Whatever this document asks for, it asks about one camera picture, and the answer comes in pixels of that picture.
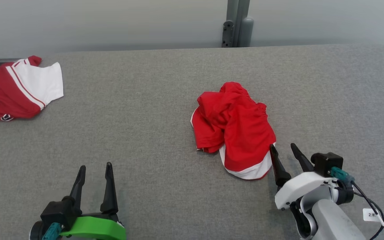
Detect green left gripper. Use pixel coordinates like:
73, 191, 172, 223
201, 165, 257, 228
60, 162, 126, 240

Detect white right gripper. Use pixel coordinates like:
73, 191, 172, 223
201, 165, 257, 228
269, 143, 337, 210

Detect red shorts with white hem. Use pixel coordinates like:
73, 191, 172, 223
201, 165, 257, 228
190, 82, 276, 180

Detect red and white jersey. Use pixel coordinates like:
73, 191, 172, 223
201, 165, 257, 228
0, 55, 64, 122

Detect black cable with teal plug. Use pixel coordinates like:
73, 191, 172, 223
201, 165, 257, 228
42, 223, 62, 240
330, 167, 384, 240

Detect white cable label tag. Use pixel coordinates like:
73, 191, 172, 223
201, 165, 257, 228
363, 208, 384, 227

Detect grey metal post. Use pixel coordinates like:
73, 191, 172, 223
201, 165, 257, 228
221, 0, 251, 48

